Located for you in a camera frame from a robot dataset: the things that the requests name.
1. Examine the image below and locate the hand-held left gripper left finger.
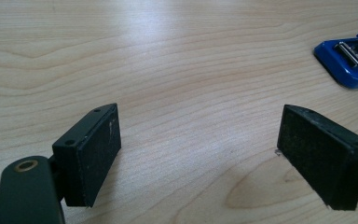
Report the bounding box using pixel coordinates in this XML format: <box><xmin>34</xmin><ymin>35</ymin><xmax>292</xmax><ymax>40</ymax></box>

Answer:
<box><xmin>51</xmin><ymin>103</ymin><xmax>122</xmax><ymax>208</ymax></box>

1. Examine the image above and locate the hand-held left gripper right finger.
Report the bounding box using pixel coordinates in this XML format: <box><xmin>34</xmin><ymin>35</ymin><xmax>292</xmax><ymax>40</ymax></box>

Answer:
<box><xmin>276</xmin><ymin>104</ymin><xmax>358</xmax><ymax>212</ymax></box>

